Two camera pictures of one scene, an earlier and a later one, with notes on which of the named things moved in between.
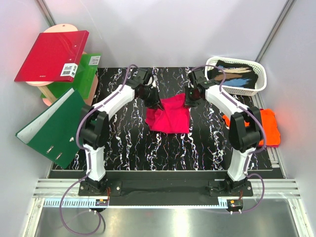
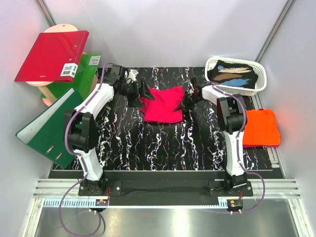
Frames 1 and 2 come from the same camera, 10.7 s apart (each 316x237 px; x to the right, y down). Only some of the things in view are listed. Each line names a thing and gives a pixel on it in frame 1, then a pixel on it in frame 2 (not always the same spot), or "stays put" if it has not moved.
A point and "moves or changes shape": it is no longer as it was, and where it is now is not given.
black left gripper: [155, 102] to [134, 101]
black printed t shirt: [236, 75] stays put
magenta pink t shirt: [174, 118] moves or changes shape
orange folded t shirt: [272, 138] stays put
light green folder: [83, 81] stays put
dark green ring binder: [53, 133] stays put
